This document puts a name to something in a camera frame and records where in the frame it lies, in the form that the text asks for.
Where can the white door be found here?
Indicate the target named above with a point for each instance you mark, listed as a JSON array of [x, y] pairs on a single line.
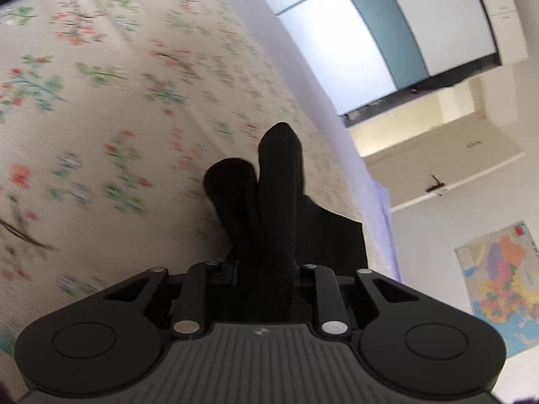
[[484, 166]]

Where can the purple bed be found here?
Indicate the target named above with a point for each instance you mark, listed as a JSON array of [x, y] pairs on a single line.
[[294, 71]]

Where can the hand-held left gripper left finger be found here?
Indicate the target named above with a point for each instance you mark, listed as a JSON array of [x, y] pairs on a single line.
[[202, 286]]

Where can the black pants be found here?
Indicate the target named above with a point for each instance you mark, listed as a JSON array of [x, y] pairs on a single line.
[[273, 202]]

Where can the wardrobe with sliding doors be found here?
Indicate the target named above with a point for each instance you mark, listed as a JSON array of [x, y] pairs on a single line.
[[379, 29]]

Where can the cream door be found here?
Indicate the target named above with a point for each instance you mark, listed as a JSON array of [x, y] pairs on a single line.
[[421, 143]]

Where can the wall map poster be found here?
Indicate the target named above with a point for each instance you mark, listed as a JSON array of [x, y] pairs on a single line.
[[501, 286]]

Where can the floral blanket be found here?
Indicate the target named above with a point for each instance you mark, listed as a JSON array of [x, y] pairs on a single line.
[[105, 155]]

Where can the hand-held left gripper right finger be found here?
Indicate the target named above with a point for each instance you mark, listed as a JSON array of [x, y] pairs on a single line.
[[322, 290]]

